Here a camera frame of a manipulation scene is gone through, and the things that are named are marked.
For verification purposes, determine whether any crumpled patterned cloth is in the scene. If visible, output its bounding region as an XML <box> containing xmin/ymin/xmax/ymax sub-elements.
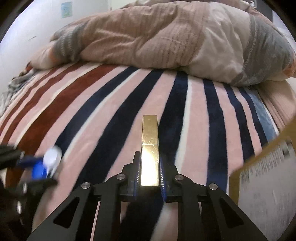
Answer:
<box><xmin>1</xmin><ymin>62</ymin><xmax>37</xmax><ymax>116</ymax></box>

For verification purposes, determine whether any blue wall poster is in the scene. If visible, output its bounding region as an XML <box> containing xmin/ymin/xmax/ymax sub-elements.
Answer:
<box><xmin>61</xmin><ymin>1</ymin><xmax>72</xmax><ymax>18</ymax></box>

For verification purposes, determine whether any blue white contact lens case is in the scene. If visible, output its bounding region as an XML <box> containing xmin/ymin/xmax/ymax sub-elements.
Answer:
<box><xmin>31</xmin><ymin>146</ymin><xmax>62</xmax><ymax>180</ymax></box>

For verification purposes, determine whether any gold rectangular bar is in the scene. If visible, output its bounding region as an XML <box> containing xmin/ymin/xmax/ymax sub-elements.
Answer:
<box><xmin>140</xmin><ymin>115</ymin><xmax>159</xmax><ymax>187</ymax></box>

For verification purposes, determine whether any pink grey striped duvet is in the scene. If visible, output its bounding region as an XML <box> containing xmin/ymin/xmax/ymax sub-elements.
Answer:
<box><xmin>30</xmin><ymin>1</ymin><xmax>295</xmax><ymax>86</ymax></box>

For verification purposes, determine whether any pink ribbed bed sheet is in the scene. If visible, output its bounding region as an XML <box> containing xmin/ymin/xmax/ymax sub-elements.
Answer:
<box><xmin>254</xmin><ymin>80</ymin><xmax>295</xmax><ymax>131</ymax></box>

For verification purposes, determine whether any cardboard box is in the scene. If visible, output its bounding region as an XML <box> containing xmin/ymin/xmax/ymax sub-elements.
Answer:
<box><xmin>229</xmin><ymin>120</ymin><xmax>295</xmax><ymax>240</ymax></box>

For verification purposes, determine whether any striped fleece blanket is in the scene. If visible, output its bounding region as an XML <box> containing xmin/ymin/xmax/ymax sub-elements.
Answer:
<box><xmin>1</xmin><ymin>62</ymin><xmax>276</xmax><ymax>240</ymax></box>

